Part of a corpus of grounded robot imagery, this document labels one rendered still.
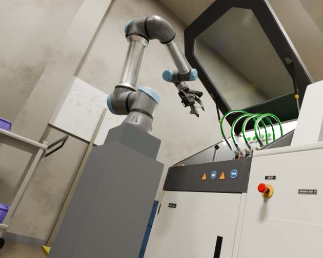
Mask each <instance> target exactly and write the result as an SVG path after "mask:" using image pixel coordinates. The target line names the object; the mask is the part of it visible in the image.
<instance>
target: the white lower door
mask: <svg viewBox="0 0 323 258"><path fill-rule="evenodd" d="M241 195H242V194H240V193H212V192H184V191H164V195H163V198H162V201H161V204H160V205H159V209H158V212H157V213H158V215H157V219H156V223H155V226H154V230H153V234H152V238H151V241H150V245H149V249H148V252H147V256H146V258H232V255H233V249H234V242H235V236H236V229H237V222H238V216H239V209H240V203H241Z"/></svg>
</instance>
